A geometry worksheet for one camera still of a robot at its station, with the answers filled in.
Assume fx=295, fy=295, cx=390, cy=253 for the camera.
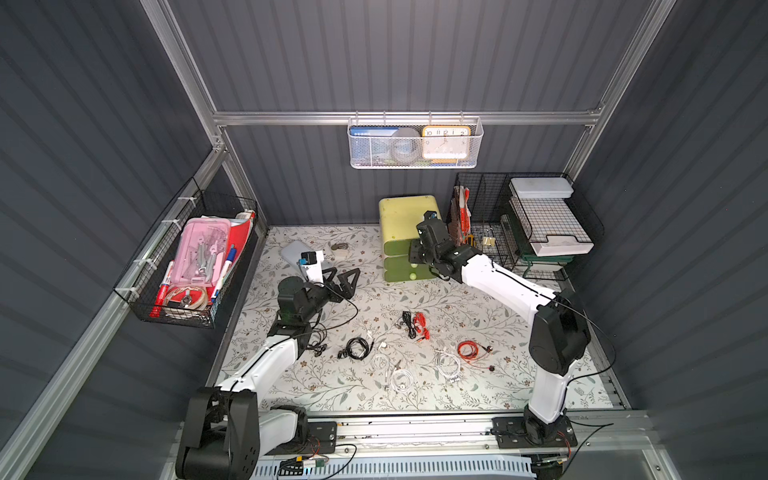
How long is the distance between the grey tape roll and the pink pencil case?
52cm

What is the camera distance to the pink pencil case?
0.69 meters

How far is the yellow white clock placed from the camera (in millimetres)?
896

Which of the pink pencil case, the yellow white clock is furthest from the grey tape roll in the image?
the pink pencil case

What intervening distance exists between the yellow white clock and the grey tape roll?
0.03 m

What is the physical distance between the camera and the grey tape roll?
87 centimetres
